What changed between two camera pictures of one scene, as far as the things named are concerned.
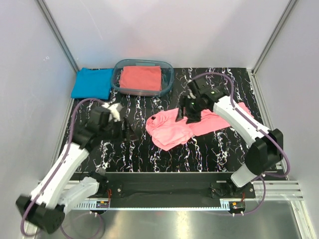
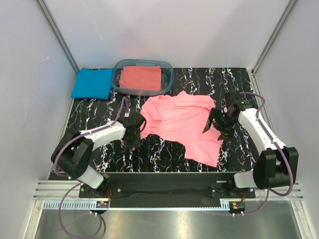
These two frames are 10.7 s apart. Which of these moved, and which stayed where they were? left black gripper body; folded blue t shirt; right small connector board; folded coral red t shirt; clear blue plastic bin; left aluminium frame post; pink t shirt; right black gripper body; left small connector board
Moved: right black gripper body; pink t shirt; left black gripper body
Stayed: left aluminium frame post; clear blue plastic bin; left small connector board; right small connector board; folded coral red t shirt; folded blue t shirt
